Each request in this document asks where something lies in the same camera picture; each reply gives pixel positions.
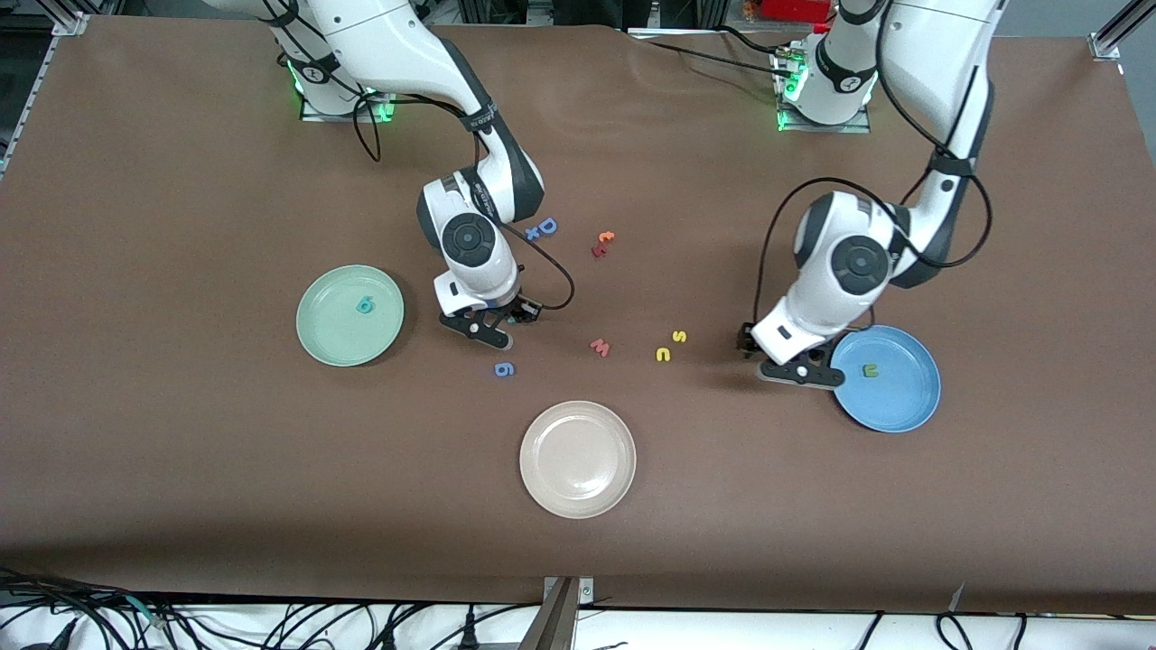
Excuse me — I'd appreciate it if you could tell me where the pale green plate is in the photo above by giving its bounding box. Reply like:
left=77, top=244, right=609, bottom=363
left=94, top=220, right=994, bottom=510
left=295, top=264, right=406, bottom=368

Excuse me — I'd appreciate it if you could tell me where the beige plate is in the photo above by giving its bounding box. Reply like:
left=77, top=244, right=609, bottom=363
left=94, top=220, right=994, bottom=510
left=518, top=400, right=638, bottom=520

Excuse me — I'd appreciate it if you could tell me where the blue plate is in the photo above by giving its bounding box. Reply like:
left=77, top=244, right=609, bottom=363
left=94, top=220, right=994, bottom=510
left=828, top=324, right=942, bottom=434

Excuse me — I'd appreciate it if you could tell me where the red box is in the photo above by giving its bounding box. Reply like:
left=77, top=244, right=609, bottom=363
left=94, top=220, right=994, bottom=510
left=759, top=0, right=836, bottom=23

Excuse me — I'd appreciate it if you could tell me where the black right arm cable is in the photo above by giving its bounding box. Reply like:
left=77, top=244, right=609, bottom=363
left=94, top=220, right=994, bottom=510
left=262, top=0, right=576, bottom=312

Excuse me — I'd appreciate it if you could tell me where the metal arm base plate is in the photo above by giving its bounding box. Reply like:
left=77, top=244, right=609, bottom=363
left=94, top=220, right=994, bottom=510
left=300, top=25, right=403, bottom=123
left=777, top=41, right=873, bottom=135

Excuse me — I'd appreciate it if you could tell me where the black cable on table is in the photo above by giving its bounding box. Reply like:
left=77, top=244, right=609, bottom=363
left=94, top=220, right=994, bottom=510
left=632, top=25, right=788, bottom=78

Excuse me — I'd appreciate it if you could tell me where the metal clamp bracket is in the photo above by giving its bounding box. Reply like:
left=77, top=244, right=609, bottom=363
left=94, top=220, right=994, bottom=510
left=518, top=576, right=595, bottom=650

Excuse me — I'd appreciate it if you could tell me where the teal cable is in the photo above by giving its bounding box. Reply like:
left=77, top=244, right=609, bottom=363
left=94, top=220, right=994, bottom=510
left=122, top=593, right=172, bottom=630

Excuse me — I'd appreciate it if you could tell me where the aluminium side rail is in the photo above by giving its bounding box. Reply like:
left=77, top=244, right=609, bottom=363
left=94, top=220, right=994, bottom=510
left=0, top=34, right=57, bottom=177

